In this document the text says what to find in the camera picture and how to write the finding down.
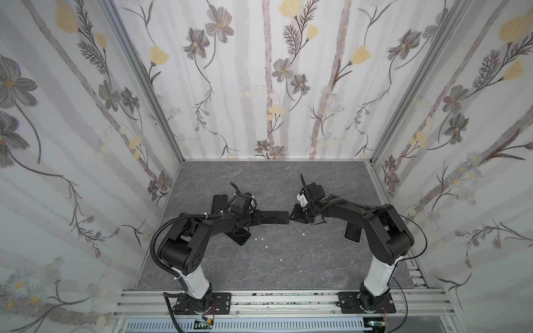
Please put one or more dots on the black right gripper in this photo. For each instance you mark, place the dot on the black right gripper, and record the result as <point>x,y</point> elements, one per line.
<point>310,212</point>

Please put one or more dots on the black phone case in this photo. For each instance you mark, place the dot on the black phone case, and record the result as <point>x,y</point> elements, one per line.
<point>219,202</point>

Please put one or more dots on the pink phone case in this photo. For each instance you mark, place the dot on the pink phone case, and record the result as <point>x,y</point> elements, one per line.
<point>270,222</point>

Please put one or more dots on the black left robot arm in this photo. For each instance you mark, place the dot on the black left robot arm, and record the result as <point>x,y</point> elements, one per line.
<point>179,246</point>

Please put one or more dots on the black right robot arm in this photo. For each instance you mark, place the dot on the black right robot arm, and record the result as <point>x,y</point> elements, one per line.
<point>387,235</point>

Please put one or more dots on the small green circuit board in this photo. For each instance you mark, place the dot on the small green circuit board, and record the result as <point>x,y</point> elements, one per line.
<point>203,324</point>

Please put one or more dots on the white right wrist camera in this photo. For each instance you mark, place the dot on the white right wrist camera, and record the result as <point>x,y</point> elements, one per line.
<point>301,198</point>

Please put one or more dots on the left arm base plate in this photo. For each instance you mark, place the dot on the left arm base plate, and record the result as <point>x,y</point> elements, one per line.
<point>208,303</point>

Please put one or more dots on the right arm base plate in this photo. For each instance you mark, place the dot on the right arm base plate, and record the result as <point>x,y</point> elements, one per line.
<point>365,303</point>

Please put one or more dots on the white slotted cable duct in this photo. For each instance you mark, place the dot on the white slotted cable duct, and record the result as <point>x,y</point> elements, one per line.
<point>353,324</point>

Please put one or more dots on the aluminium mounting rail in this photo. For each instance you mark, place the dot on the aluminium mounting rail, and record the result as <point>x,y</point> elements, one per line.
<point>241,304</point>

